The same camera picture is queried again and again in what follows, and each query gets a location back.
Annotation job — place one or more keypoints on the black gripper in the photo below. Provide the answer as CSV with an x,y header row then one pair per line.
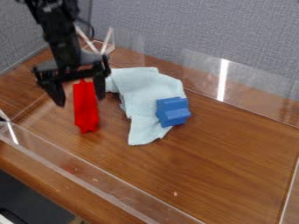
x,y
73,63

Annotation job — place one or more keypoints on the red plastic bar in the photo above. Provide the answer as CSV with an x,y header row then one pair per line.
x,y
85,106

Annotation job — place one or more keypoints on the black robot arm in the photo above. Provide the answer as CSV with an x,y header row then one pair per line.
x,y
54,16

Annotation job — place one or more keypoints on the light blue cloth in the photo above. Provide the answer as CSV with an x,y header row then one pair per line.
x,y
140,86

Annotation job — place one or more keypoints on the blue plastic block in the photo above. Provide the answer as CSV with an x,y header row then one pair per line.
x,y
172,111

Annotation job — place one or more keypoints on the clear acrylic corner bracket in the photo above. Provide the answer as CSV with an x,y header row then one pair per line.
x,y
98,47

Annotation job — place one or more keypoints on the clear acrylic enclosure wall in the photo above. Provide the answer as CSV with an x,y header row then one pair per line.
x,y
224,169

